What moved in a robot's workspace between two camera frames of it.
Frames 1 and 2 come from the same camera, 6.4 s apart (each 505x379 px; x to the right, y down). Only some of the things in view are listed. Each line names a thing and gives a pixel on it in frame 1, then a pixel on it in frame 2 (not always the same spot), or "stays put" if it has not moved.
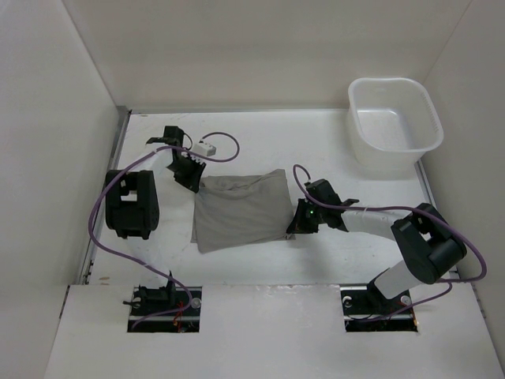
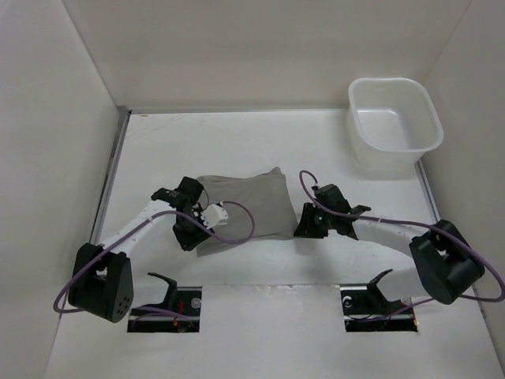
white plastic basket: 394,124 stays put
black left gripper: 192,181 → 188,242
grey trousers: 237,211 stays put
